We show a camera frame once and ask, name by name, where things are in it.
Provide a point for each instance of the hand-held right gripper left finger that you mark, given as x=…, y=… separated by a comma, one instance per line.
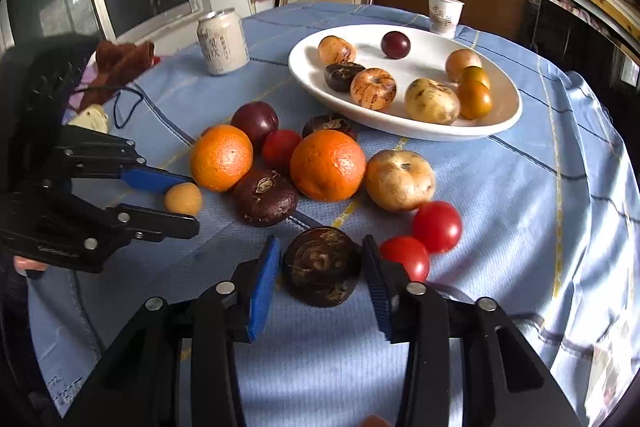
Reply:
x=262, y=297

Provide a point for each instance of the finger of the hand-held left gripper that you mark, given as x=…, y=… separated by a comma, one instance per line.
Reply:
x=125, y=222
x=150, y=179

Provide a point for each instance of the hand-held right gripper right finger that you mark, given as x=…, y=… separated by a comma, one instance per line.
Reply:
x=382, y=302

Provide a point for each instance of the small tan longan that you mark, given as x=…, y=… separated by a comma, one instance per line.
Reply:
x=183, y=199

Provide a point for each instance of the red tomato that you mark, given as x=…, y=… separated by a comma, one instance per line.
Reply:
x=280, y=149
x=406, y=257
x=436, y=227

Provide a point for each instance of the dark red plum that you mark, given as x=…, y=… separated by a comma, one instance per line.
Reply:
x=255, y=121
x=395, y=45

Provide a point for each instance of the pale tan round fruit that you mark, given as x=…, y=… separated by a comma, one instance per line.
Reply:
x=400, y=180

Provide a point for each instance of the yellow speckled fruit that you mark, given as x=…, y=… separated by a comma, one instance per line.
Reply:
x=432, y=102

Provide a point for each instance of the striped tan fruit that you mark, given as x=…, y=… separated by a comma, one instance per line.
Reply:
x=336, y=50
x=373, y=89

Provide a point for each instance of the greenish orange mandarin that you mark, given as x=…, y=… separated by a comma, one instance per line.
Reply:
x=475, y=76

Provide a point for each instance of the white oval plate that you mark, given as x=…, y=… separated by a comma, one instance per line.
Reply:
x=425, y=52

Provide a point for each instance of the person's left hand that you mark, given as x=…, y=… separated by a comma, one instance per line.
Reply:
x=27, y=264

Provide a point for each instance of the person's right hand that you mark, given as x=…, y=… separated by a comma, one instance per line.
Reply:
x=375, y=421

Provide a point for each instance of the pale pink cloth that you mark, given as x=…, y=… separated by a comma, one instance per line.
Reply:
x=80, y=92

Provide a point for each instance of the beige power strip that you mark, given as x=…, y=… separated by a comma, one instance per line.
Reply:
x=92, y=119

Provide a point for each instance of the brown cloth bundle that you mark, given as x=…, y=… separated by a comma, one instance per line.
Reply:
x=120, y=62

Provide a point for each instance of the white beverage can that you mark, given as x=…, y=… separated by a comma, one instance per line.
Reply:
x=222, y=47

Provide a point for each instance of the blue plaid tablecloth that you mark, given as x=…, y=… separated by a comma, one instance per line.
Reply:
x=500, y=207

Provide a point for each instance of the white paper cup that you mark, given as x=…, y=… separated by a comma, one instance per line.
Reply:
x=445, y=17

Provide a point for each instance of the black glossy panel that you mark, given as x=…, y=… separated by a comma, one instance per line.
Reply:
x=565, y=37

